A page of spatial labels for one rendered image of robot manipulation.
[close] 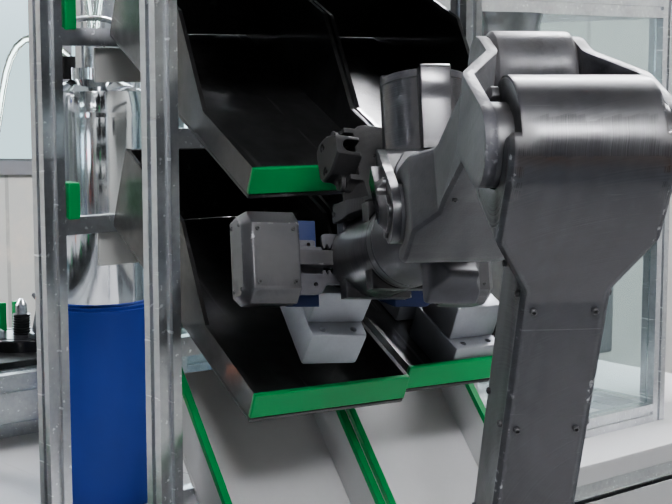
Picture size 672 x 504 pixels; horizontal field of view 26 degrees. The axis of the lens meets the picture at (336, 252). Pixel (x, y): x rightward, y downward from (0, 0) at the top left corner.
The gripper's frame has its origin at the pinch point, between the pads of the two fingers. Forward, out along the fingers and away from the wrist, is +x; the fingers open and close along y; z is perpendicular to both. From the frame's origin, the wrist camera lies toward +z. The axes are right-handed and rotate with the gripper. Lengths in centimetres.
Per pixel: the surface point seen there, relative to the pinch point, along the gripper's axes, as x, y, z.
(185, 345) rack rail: 12.2, 7.5, -3.9
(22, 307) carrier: 151, -9, 18
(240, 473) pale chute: 16.0, 2.1, -13.8
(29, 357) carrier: 143, -8, 8
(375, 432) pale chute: 20.5, -12.0, -10.8
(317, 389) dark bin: 2.5, 0.8, -8.2
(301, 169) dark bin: -2.0, 3.1, 7.0
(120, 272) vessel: 88, -9, 14
